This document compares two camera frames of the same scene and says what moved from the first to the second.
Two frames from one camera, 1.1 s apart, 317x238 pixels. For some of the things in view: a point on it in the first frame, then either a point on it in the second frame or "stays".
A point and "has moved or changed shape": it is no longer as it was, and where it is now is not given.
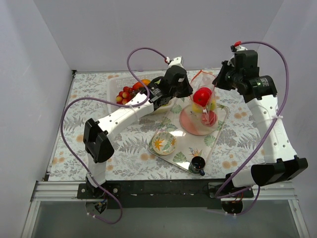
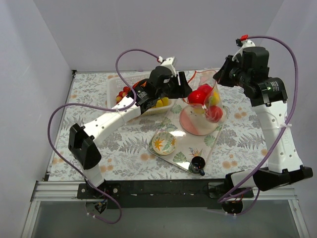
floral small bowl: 164,143 stays
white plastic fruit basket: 116,82 stays
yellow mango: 213,105 to 215,99
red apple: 201,95 has moved or changed shape
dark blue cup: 197,165 stays
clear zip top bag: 204,115 has moved or changed shape
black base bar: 163,194 stays
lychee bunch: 126,95 stays
